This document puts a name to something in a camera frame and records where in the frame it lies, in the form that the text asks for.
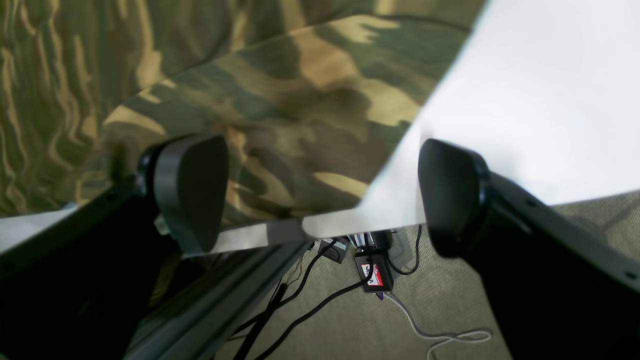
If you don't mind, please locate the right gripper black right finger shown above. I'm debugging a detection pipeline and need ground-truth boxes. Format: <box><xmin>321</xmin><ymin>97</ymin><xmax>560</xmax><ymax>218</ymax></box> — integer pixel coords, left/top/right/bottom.
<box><xmin>417</xmin><ymin>138</ymin><xmax>640</xmax><ymax>301</ymax></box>

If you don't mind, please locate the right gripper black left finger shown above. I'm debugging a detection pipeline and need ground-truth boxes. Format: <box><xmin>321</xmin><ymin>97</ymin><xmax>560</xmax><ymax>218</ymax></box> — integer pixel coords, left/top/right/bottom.
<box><xmin>1</xmin><ymin>134</ymin><xmax>229</xmax><ymax>281</ymax></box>

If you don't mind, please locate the camouflage t-shirt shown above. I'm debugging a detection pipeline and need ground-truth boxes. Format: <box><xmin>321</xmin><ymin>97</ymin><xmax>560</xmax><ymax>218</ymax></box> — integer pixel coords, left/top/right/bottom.
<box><xmin>0</xmin><ymin>0</ymin><xmax>486</xmax><ymax>228</ymax></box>

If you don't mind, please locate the power adapter red label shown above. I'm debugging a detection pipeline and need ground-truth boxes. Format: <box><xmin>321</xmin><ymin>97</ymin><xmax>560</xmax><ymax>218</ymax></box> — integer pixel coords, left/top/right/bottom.
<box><xmin>354</xmin><ymin>250</ymin><xmax>394</xmax><ymax>294</ymax></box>

